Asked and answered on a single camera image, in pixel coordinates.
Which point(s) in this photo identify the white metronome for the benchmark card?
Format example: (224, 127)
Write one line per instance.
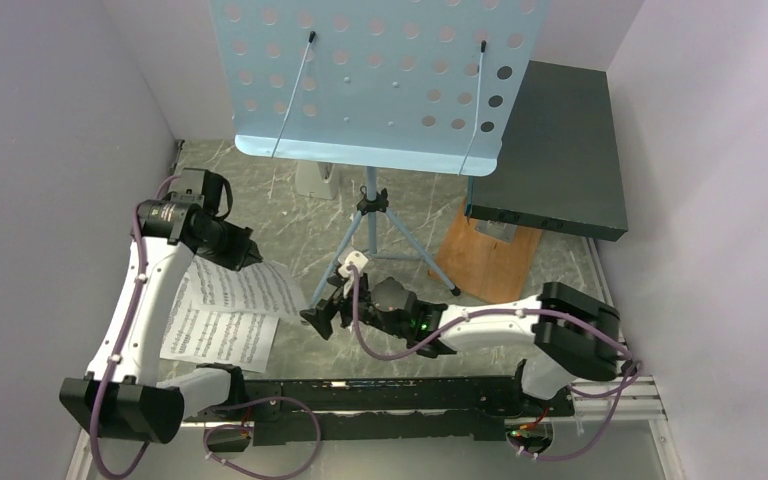
(317, 179)

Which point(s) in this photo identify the sheet music page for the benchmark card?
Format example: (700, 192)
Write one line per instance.
(199, 335)
(265, 288)

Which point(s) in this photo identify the small grey metal plate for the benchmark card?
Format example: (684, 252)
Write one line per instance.
(501, 231)

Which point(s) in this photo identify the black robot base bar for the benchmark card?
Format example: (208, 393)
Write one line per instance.
(482, 408)

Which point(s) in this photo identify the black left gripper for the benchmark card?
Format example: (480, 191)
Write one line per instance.
(244, 251)

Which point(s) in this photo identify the light blue music stand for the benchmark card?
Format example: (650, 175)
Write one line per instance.
(426, 86)

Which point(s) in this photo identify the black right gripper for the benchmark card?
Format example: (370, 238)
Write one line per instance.
(322, 314)

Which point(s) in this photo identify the dark green metal rack unit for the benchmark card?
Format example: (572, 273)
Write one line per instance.
(558, 168)

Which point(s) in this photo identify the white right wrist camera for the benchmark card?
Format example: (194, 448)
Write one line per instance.
(350, 259)

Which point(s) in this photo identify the wooden board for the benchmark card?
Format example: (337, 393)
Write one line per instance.
(483, 267)

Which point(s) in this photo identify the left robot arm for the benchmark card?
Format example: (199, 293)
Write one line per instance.
(119, 396)

